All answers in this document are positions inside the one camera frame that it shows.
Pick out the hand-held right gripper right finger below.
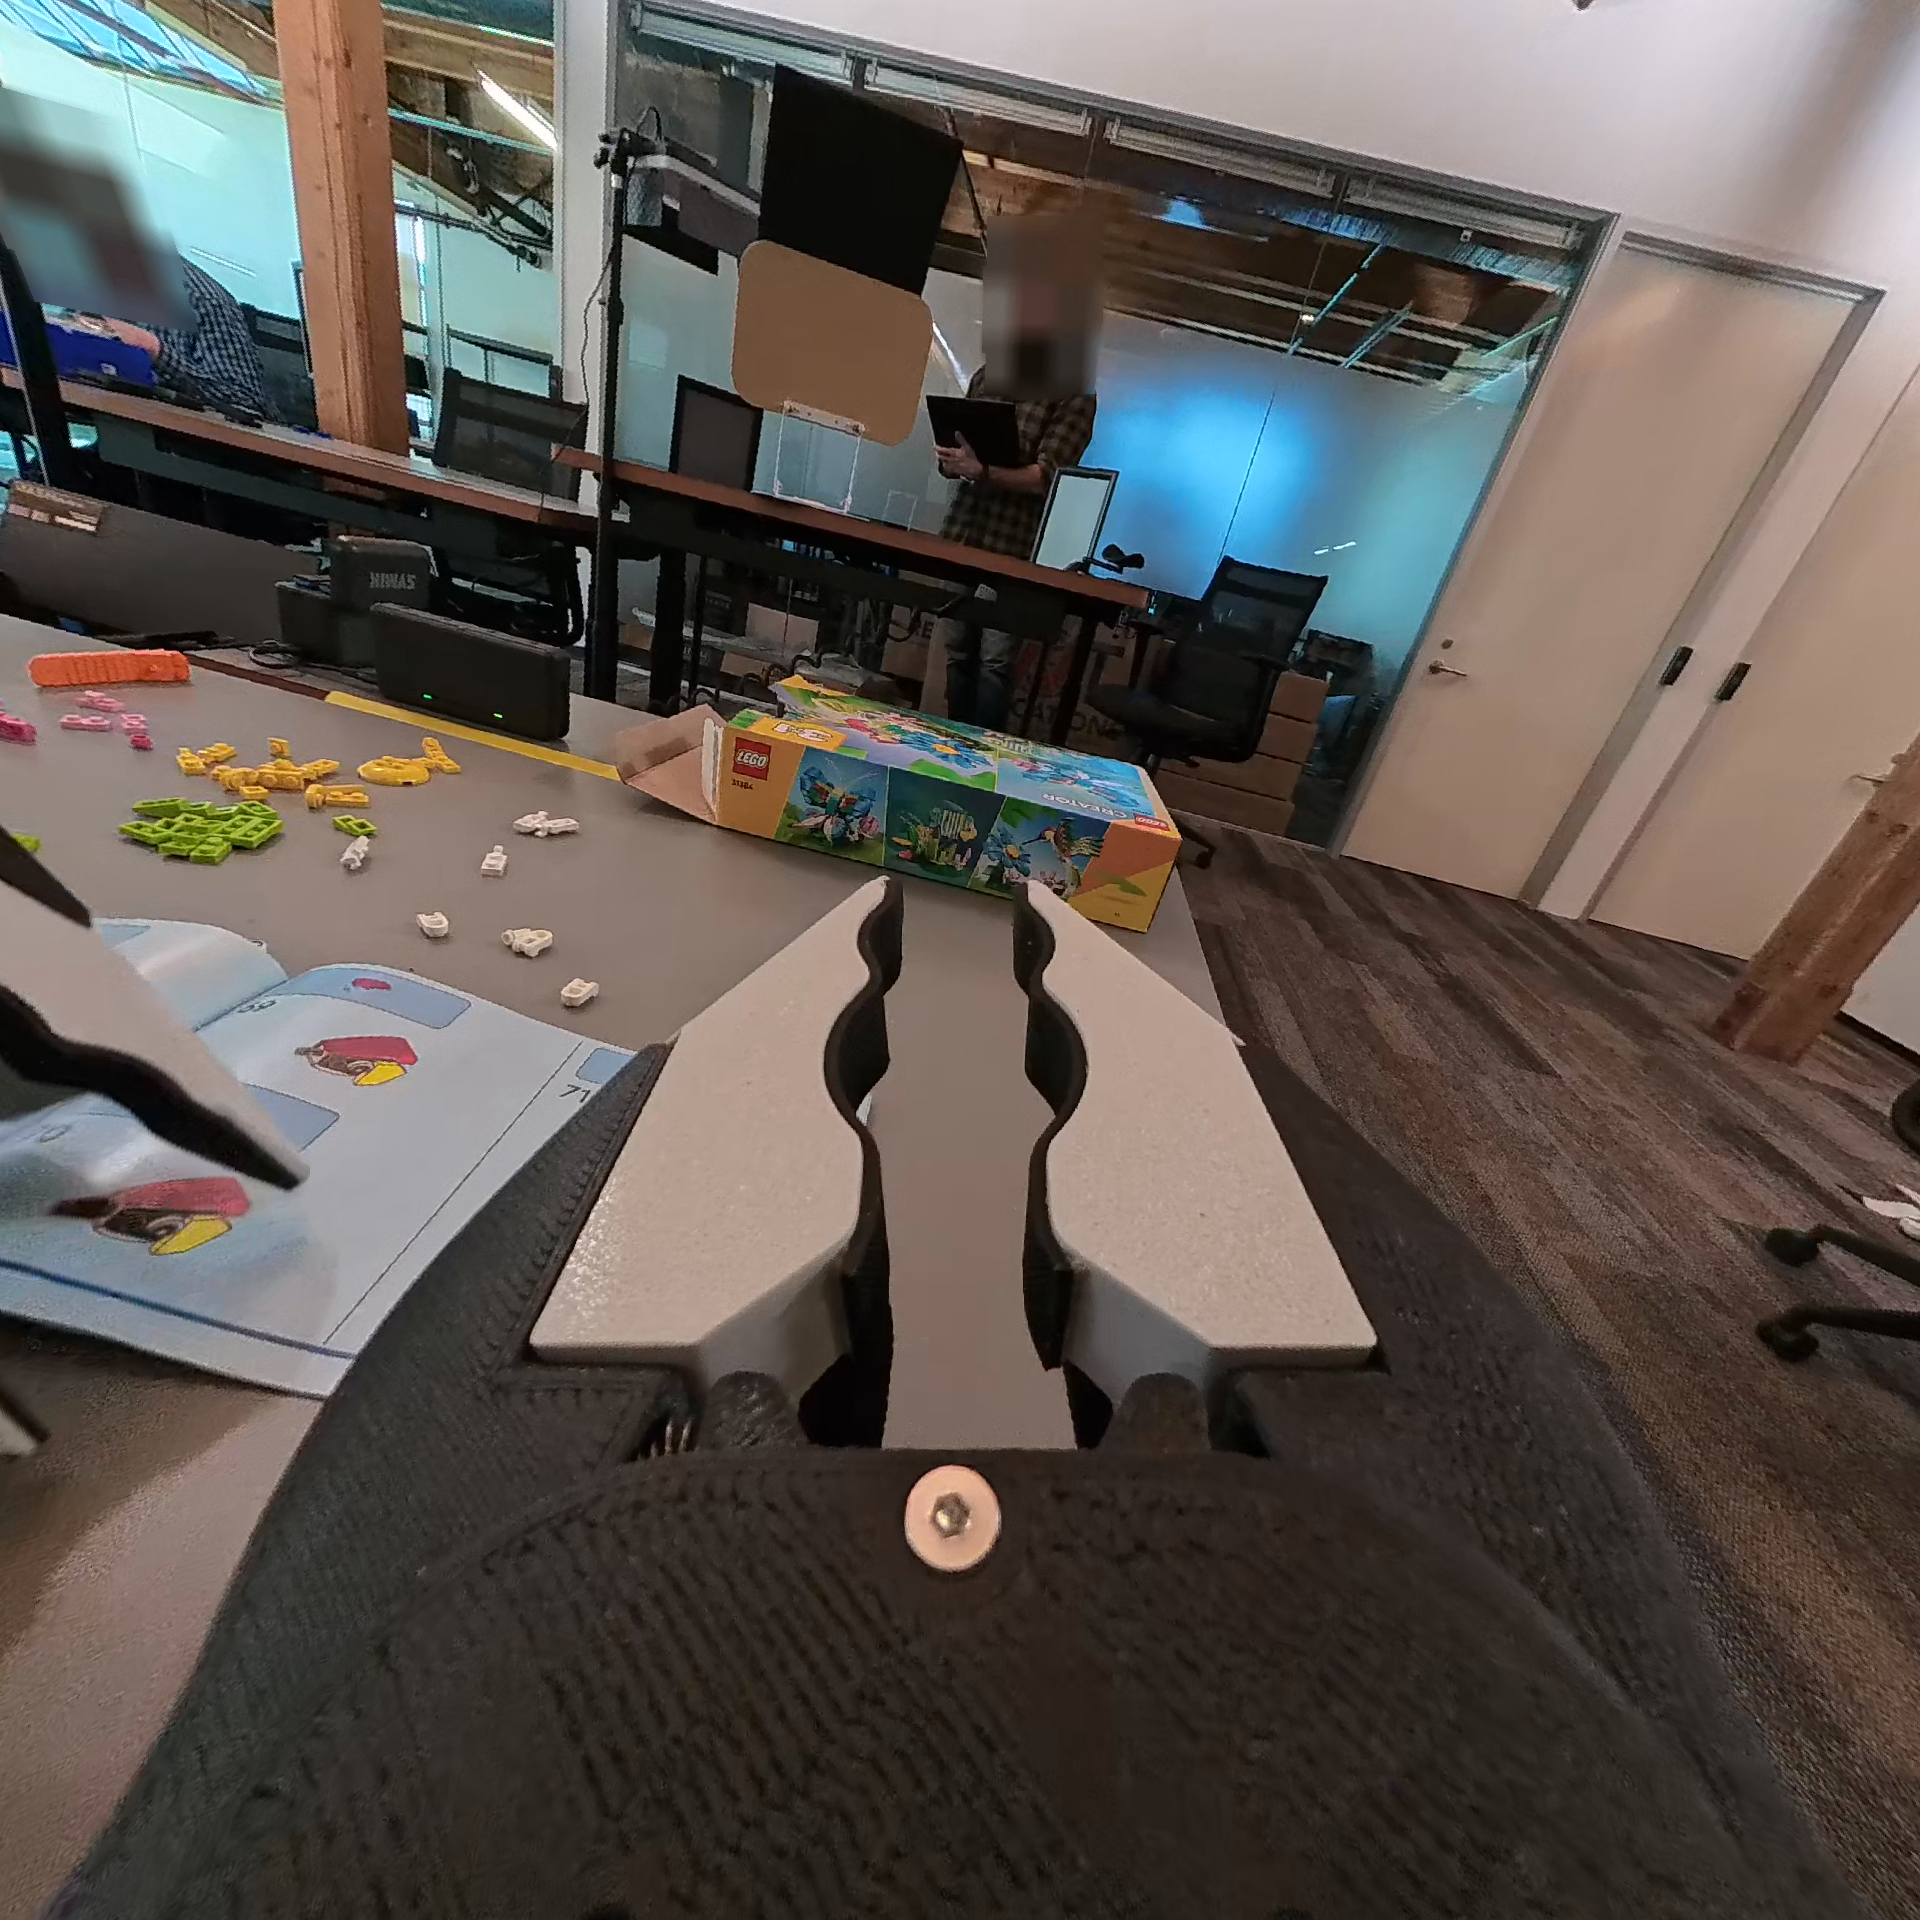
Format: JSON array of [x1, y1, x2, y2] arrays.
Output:
[[1012, 877, 1381, 1420]]

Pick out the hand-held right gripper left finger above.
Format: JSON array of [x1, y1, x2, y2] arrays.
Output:
[[528, 873, 906, 1449]]

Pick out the lego instruction booklet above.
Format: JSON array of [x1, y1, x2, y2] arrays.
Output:
[[0, 917, 639, 1397]]

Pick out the pile of pink lego pieces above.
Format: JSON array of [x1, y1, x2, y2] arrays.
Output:
[[0, 689, 154, 752]]

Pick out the pile of lime lego pieces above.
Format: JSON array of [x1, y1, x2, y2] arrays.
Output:
[[118, 795, 376, 869]]

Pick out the orange lego piece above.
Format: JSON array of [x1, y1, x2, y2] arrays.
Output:
[[26, 648, 194, 692]]

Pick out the pile of yellow lego pieces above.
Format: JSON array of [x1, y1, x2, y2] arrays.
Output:
[[175, 735, 463, 812]]

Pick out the scattered white lego pieces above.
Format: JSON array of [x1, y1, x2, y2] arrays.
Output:
[[342, 810, 601, 1007]]

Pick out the colourful lego box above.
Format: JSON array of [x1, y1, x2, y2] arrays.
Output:
[[614, 675, 1183, 935]]

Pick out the dark grey equipment case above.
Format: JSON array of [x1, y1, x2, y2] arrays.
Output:
[[0, 481, 324, 639]]

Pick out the black printed box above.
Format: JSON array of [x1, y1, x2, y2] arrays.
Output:
[[274, 535, 437, 669]]

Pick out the yellow tape strip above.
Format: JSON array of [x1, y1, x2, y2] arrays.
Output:
[[322, 689, 623, 785]]

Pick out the cardboard box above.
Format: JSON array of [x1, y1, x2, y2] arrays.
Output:
[[1155, 668, 1336, 841]]

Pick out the black power station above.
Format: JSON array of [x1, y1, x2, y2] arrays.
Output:
[[369, 603, 575, 746]]

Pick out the black office chair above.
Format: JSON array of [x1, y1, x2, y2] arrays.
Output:
[[1087, 554, 1329, 766], [432, 368, 590, 648]]

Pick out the long wooden desk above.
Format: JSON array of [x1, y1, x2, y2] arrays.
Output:
[[554, 447, 1153, 723]]

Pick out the black chair base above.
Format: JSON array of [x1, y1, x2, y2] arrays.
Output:
[[1759, 1222, 1920, 1363]]

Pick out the white screen monitor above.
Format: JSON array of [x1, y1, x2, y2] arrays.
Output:
[[1032, 467, 1119, 572]]

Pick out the clear acrylic stand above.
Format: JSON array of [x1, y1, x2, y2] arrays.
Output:
[[772, 401, 869, 505]]

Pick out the wooden column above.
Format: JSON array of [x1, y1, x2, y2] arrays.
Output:
[[272, 0, 414, 455]]

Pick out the black monitor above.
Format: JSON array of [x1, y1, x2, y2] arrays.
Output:
[[670, 375, 766, 494]]

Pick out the black tripod stand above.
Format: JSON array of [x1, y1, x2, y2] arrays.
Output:
[[584, 105, 678, 701]]

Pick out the rounded wooden board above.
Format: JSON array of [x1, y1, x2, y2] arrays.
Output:
[[730, 240, 936, 447]]

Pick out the black square panel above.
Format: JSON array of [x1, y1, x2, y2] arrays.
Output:
[[755, 65, 964, 296]]

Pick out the slanted wooden post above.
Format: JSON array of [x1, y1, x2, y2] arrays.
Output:
[[1714, 735, 1920, 1065]]

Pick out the beige door with handle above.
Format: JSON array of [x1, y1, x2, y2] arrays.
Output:
[[1338, 232, 1884, 901]]

